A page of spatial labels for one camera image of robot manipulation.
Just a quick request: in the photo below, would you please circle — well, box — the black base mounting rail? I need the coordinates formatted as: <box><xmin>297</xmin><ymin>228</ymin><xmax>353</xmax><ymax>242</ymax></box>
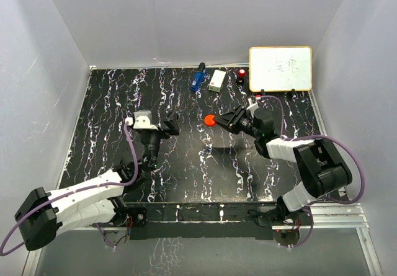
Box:
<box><xmin>92</xmin><ymin>202</ymin><xmax>314</xmax><ymax>241</ymax></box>

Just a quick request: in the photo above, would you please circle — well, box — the aluminium frame rail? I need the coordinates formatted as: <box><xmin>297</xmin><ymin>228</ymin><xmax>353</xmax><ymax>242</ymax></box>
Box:
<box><xmin>16</xmin><ymin>198</ymin><xmax>382</xmax><ymax>275</ymax></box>

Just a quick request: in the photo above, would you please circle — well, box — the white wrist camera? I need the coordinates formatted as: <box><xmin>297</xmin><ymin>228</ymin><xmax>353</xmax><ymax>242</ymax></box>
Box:
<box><xmin>125</xmin><ymin>110</ymin><xmax>158</xmax><ymax>130</ymax></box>
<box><xmin>247</xmin><ymin>95</ymin><xmax>262</xmax><ymax>116</ymax></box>

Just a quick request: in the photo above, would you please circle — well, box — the red cap black bottle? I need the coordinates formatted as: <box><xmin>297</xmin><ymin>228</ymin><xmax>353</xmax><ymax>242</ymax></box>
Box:
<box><xmin>236</xmin><ymin>68</ymin><xmax>246</xmax><ymax>84</ymax></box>

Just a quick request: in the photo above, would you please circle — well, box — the white rectangular box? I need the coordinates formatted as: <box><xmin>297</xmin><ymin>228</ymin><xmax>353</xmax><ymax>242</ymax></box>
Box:
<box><xmin>208</xmin><ymin>69</ymin><xmax>226</xmax><ymax>92</ymax></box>

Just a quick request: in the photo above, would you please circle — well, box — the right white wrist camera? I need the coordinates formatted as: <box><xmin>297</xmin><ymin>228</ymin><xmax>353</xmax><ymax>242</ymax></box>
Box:
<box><xmin>247</xmin><ymin>95</ymin><xmax>262</xmax><ymax>116</ymax></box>

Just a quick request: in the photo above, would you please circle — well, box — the red round case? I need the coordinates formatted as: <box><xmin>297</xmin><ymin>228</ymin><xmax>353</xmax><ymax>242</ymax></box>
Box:
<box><xmin>203</xmin><ymin>114</ymin><xmax>216</xmax><ymax>127</ymax></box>

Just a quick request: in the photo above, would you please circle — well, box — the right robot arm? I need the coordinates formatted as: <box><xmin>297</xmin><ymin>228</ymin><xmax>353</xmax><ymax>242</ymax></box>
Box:
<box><xmin>213</xmin><ymin>105</ymin><xmax>352</xmax><ymax>225</ymax></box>

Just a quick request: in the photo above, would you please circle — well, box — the white dry-erase board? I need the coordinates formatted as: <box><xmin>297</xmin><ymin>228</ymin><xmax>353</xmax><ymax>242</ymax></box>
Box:
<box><xmin>249</xmin><ymin>46</ymin><xmax>313</xmax><ymax>92</ymax></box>

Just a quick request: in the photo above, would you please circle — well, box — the blue stapler tool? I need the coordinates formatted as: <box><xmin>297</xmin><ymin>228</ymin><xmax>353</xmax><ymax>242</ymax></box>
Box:
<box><xmin>190</xmin><ymin>62</ymin><xmax>207</xmax><ymax>92</ymax></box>

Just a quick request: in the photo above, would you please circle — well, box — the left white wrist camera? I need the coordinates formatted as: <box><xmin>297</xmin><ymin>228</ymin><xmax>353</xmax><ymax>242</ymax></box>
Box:
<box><xmin>125</xmin><ymin>110</ymin><xmax>158</xmax><ymax>130</ymax></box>

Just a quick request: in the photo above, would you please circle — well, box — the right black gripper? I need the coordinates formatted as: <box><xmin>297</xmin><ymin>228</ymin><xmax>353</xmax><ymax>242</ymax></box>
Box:
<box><xmin>214</xmin><ymin>105</ymin><xmax>261</xmax><ymax>139</ymax></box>

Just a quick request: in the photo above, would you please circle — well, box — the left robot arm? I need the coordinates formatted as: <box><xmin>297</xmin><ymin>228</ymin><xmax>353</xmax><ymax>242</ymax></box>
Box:
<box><xmin>15</xmin><ymin>110</ymin><xmax>180</xmax><ymax>251</ymax></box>

